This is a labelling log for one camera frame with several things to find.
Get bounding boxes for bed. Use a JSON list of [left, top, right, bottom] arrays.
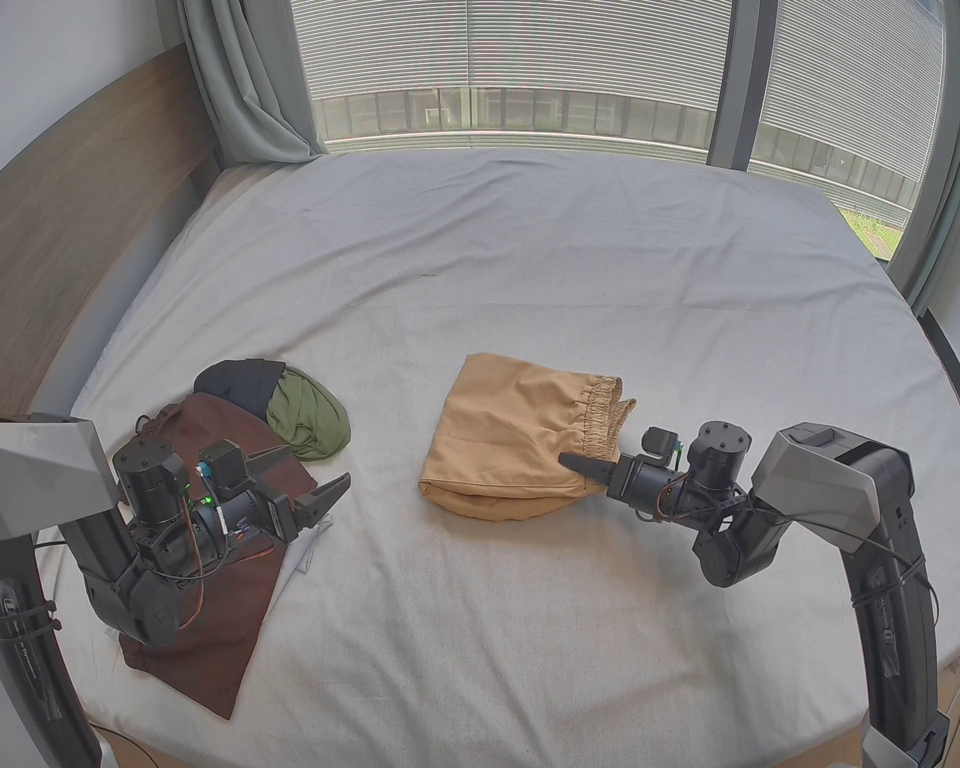
[[0, 45, 960, 768]]

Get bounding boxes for black cable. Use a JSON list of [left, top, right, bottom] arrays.
[[87, 722, 155, 759]]

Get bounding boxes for grey-green curtain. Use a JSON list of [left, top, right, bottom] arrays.
[[888, 0, 960, 320], [176, 0, 331, 168]]

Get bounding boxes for black garment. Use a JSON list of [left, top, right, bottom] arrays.
[[193, 360, 290, 421]]

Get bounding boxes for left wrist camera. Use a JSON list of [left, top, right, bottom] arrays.
[[196, 441, 247, 496]]

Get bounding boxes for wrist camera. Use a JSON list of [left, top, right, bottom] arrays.
[[639, 426, 684, 465], [196, 441, 247, 496]]

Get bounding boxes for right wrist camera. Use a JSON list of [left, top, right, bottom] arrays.
[[639, 426, 684, 465]]

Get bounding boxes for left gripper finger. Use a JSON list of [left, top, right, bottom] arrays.
[[292, 472, 353, 528], [243, 444, 292, 483]]

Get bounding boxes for white garment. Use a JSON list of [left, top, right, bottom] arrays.
[[258, 517, 335, 625]]

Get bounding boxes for tan shorts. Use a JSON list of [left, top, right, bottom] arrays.
[[416, 352, 639, 524]]

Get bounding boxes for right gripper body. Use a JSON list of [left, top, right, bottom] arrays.
[[606, 453, 676, 522]]

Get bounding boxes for green garment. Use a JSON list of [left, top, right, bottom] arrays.
[[266, 366, 354, 462]]

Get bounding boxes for brown garment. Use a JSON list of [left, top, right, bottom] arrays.
[[120, 393, 320, 723]]

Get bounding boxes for window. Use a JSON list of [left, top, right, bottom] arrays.
[[285, 0, 942, 265]]

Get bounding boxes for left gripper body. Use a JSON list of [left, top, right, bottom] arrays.
[[196, 478, 303, 550]]

